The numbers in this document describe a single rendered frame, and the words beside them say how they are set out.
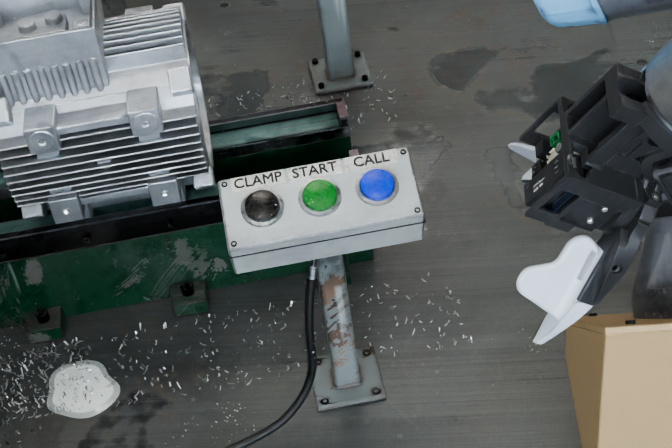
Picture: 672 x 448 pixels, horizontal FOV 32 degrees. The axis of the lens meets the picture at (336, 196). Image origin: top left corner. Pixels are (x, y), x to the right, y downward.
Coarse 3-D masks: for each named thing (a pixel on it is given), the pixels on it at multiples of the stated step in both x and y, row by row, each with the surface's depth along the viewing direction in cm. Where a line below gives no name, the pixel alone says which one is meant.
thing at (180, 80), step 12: (168, 72) 112; (180, 72) 112; (180, 84) 112; (192, 84) 112; (0, 108) 111; (0, 120) 111; (12, 120) 112; (204, 180) 120; (36, 204) 119; (24, 216) 119; (36, 216) 119
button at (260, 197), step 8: (256, 192) 99; (264, 192) 99; (272, 192) 99; (248, 200) 99; (256, 200) 99; (264, 200) 99; (272, 200) 99; (248, 208) 98; (256, 208) 98; (264, 208) 98; (272, 208) 98; (248, 216) 98; (256, 216) 98; (264, 216) 98; (272, 216) 98
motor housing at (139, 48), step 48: (144, 48) 114; (192, 48) 127; (96, 96) 113; (192, 96) 114; (0, 144) 112; (96, 144) 114; (144, 144) 113; (192, 144) 115; (48, 192) 116; (96, 192) 117; (144, 192) 118
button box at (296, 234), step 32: (352, 160) 101; (384, 160) 101; (224, 192) 100; (288, 192) 100; (352, 192) 99; (416, 192) 99; (224, 224) 99; (256, 224) 98; (288, 224) 98; (320, 224) 98; (352, 224) 98; (384, 224) 98; (416, 224) 99; (256, 256) 99; (288, 256) 100; (320, 256) 102
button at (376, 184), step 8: (368, 176) 99; (376, 176) 99; (384, 176) 99; (360, 184) 99; (368, 184) 99; (376, 184) 99; (384, 184) 99; (392, 184) 99; (368, 192) 99; (376, 192) 98; (384, 192) 98; (392, 192) 99; (376, 200) 99
